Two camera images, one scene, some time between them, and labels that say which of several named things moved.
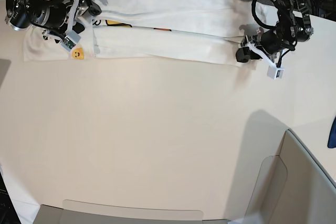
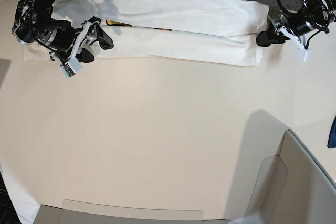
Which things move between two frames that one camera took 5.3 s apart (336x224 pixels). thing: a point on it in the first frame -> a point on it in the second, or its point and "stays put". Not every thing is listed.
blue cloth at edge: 332,137 stays put
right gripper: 272,42 -> 296,25
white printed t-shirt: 178,25 stays put
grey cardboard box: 294,189 stays put
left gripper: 55,13 -> 63,37
